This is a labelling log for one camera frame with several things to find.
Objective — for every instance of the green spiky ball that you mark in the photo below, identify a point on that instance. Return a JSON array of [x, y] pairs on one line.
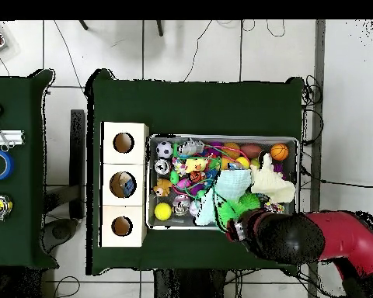
[[250, 201]]

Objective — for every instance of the cream yellow cloth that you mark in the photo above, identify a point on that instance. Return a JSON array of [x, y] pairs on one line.
[[272, 183]]

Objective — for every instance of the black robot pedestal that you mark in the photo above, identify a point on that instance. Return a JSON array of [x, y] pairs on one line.
[[189, 285]]

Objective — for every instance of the orange basketball toy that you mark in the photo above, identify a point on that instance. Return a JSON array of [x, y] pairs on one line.
[[279, 151]]

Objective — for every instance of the silver scissors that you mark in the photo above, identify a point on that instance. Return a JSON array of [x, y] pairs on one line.
[[0, 133]]

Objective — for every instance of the black and white soccer ball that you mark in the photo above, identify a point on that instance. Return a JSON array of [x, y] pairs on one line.
[[164, 149]]

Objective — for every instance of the yellow ball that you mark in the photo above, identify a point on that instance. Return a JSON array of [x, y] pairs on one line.
[[163, 211]]

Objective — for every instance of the blue tape roll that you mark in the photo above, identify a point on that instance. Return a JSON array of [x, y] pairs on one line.
[[9, 164]]

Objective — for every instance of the aluminium rail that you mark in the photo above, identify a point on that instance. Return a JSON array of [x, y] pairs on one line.
[[15, 137]]

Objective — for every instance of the black tripod leg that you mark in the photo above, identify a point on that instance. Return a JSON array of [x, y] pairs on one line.
[[84, 25], [160, 28]]

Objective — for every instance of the brown teddy bear toy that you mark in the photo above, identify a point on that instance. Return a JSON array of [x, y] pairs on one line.
[[162, 187]]

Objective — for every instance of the dark green table cloth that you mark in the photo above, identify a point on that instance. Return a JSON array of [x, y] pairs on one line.
[[15, 242], [189, 105]]

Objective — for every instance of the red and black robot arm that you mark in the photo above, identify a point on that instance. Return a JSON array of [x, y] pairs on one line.
[[345, 236]]

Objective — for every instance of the crushed silver can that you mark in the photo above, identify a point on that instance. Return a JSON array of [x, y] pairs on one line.
[[162, 166]]

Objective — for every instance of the wooden box with three holes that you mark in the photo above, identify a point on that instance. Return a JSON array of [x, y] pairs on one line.
[[124, 164]]

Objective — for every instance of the mint green cloth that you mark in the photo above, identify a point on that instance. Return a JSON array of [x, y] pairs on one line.
[[233, 183]]

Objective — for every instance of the silver robot toy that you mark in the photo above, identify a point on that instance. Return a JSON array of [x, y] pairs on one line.
[[189, 147]]

